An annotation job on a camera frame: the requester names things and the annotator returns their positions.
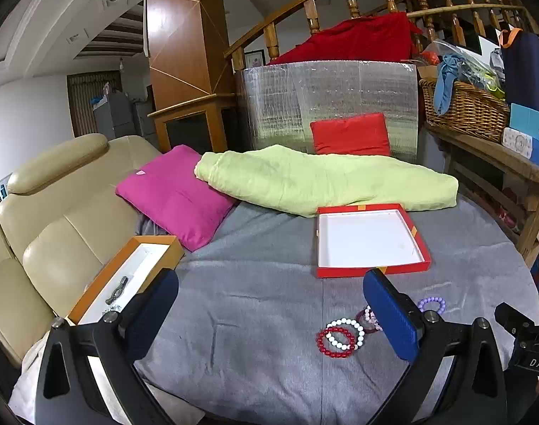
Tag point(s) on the grey blanket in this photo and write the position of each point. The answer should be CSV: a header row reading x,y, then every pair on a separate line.
x,y
260,296

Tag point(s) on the orange cardboard box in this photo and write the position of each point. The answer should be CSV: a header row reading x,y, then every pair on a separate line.
x,y
172,252

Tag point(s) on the grey metal cabinets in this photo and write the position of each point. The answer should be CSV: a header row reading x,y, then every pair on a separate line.
x,y
114,115

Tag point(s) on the wicker basket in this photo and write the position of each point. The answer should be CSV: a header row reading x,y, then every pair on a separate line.
x,y
468,115

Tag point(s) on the silver foil insulation panel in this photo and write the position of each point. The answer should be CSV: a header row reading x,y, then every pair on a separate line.
x,y
331,93

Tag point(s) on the white patterned box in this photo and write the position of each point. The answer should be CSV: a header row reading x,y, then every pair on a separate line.
x,y
517,141

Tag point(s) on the wooden cabinet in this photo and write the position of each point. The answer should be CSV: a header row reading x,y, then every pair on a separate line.
x,y
185,108

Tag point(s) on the red cardboard box lid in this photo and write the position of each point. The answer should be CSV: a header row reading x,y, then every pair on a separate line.
x,y
366,239

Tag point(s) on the blue cloth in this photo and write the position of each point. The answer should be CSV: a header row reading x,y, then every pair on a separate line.
x,y
444,88

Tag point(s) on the navy bag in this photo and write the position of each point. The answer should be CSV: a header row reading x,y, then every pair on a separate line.
x,y
526,71

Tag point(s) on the blue cardboard box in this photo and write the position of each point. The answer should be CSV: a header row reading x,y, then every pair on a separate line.
x,y
530,121

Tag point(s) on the light green quilt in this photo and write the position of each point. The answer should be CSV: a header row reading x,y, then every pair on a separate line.
x,y
318,181

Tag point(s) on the magenta pillow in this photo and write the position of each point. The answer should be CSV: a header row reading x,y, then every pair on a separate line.
x,y
176,199

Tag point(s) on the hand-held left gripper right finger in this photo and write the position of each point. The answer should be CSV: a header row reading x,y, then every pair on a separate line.
x,y
391,318

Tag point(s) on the clear plastic bag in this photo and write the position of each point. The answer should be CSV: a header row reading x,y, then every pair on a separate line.
x,y
473,62

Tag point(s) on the wooden stair railing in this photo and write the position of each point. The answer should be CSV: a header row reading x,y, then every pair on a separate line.
x,y
311,13

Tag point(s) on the red cloth bundle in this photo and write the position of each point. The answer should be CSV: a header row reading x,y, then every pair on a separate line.
x,y
362,40

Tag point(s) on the beige leather sofa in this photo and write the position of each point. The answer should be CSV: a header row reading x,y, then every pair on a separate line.
x,y
52,212

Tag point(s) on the white cloth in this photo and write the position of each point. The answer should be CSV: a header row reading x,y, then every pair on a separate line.
x,y
25,389

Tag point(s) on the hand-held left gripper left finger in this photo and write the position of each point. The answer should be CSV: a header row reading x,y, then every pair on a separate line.
x,y
156,305

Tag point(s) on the wooden pillar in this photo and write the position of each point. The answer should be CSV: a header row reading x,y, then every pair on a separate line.
x,y
180,31

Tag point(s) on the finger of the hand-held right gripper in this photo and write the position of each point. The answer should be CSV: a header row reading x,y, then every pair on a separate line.
x,y
513,316

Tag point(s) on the wooden bench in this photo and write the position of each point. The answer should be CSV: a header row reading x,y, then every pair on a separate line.
x,y
486,152

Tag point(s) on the red pillow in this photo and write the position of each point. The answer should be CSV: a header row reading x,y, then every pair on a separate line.
x,y
349,135

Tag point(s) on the framed picture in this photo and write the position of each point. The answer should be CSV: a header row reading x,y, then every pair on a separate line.
x,y
254,58

